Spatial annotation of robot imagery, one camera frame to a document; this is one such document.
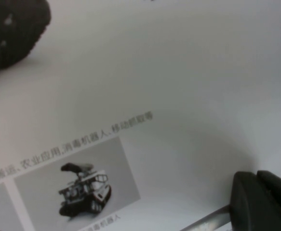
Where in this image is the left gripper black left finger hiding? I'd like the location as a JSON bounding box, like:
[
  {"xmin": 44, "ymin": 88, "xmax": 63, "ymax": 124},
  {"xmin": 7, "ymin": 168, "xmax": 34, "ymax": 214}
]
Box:
[{"xmin": 229, "ymin": 170, "xmax": 276, "ymax": 231}]

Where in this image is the white product catalog book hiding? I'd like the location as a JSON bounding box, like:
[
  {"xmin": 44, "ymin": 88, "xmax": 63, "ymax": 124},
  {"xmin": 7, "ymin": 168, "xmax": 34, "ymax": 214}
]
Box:
[{"xmin": 0, "ymin": 0, "xmax": 281, "ymax": 231}]

